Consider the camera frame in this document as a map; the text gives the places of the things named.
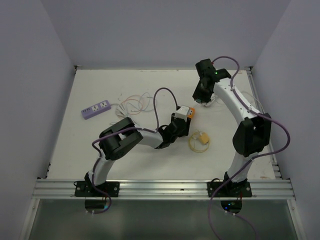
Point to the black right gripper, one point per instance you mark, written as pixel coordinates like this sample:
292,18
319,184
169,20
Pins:
197,94

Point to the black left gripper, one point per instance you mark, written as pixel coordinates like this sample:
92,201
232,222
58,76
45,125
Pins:
184,131

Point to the orange power strip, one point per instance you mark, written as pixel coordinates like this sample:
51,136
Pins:
191,112

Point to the yellow charger plug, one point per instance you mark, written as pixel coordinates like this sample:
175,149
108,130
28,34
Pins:
204,138

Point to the purple power strip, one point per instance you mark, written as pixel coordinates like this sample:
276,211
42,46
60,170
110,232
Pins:
96,109

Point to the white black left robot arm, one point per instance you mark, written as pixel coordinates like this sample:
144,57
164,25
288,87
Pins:
116,141

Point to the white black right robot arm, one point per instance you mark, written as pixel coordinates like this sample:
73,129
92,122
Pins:
253,128

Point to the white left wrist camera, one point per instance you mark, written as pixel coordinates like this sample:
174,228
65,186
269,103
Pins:
182,112

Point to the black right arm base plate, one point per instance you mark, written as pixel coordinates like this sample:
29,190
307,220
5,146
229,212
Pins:
230,190

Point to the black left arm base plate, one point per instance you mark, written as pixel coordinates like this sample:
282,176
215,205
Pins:
97,188

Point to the aluminium mounting rail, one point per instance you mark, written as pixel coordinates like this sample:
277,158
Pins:
63,189

